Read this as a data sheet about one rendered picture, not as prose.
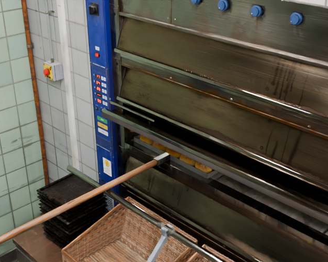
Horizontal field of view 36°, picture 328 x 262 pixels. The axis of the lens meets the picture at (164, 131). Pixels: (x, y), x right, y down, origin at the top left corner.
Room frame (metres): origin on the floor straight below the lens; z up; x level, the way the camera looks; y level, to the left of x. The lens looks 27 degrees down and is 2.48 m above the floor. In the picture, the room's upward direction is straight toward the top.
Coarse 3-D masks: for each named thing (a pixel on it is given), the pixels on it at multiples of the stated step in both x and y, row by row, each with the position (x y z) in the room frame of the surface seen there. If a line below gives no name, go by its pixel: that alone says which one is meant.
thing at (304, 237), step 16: (128, 144) 2.44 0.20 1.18; (192, 176) 2.10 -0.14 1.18; (224, 192) 1.95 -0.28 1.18; (240, 192) 1.95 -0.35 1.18; (256, 208) 1.82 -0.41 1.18; (272, 208) 1.82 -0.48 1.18; (272, 224) 1.76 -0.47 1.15; (288, 224) 1.71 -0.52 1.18; (304, 224) 1.71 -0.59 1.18; (304, 240) 1.64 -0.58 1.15; (320, 240) 1.60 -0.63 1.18
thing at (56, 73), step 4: (44, 64) 2.86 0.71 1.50; (48, 64) 2.83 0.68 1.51; (52, 64) 2.82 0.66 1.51; (56, 64) 2.83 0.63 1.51; (60, 64) 2.84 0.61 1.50; (44, 68) 2.86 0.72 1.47; (48, 68) 2.83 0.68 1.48; (52, 68) 2.81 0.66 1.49; (56, 68) 2.82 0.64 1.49; (60, 68) 2.84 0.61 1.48; (52, 72) 2.81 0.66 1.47; (56, 72) 2.82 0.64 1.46; (60, 72) 2.84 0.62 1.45; (48, 76) 2.84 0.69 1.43; (52, 76) 2.81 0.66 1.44; (56, 76) 2.82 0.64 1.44; (60, 76) 2.84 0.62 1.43; (52, 80) 2.82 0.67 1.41; (56, 80) 2.82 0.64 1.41
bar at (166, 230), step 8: (72, 168) 2.19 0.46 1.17; (80, 176) 2.13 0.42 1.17; (88, 176) 2.11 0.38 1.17; (96, 184) 2.04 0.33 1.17; (104, 192) 1.99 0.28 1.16; (112, 192) 1.97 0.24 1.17; (120, 200) 1.91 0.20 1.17; (128, 208) 1.87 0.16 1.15; (136, 208) 1.84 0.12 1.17; (144, 216) 1.79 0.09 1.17; (152, 216) 1.78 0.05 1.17; (160, 224) 1.73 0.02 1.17; (168, 224) 1.73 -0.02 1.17; (168, 232) 1.68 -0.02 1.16; (176, 232) 1.67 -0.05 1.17; (160, 240) 1.68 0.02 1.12; (184, 240) 1.62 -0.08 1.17; (160, 248) 1.67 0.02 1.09; (192, 248) 1.58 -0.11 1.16; (200, 248) 1.56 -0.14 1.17; (152, 256) 1.64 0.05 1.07; (208, 256) 1.53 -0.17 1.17; (216, 256) 1.52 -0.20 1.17
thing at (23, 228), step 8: (136, 168) 2.13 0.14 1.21; (144, 168) 2.14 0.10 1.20; (120, 176) 2.06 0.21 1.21; (128, 176) 2.07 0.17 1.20; (112, 184) 2.00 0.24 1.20; (88, 192) 1.93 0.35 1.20; (96, 192) 1.94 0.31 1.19; (72, 200) 1.87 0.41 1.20; (80, 200) 1.88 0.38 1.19; (56, 208) 1.81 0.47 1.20; (64, 208) 1.82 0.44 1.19; (40, 216) 1.75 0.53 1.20; (48, 216) 1.76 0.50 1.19; (24, 224) 1.70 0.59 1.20; (32, 224) 1.71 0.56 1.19; (8, 232) 1.65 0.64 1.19; (16, 232) 1.66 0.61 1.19; (0, 240) 1.61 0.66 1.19
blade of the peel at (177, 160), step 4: (136, 136) 2.48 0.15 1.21; (136, 140) 2.45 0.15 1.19; (140, 140) 2.43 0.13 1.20; (140, 144) 2.43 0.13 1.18; (144, 144) 2.41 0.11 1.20; (148, 144) 2.38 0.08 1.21; (148, 148) 2.38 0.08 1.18; (152, 148) 2.36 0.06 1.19; (156, 148) 2.34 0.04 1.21; (156, 152) 2.34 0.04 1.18; (160, 152) 2.31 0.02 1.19; (164, 152) 2.29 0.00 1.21; (172, 156) 2.25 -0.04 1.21; (172, 160) 2.25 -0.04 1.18; (176, 160) 2.23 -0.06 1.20; (180, 160) 2.21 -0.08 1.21; (180, 164) 2.21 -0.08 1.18; (184, 164) 2.19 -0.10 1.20; (188, 164) 2.17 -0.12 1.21; (188, 168) 2.16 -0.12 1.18; (192, 168) 2.15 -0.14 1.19; (196, 168) 2.13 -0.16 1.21; (196, 172) 2.13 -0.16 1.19; (200, 172) 2.11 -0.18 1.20; (204, 172) 2.09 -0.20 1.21; (212, 172) 2.10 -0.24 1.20; (216, 172) 2.12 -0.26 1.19; (204, 176) 2.09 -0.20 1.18; (208, 176) 2.08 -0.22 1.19
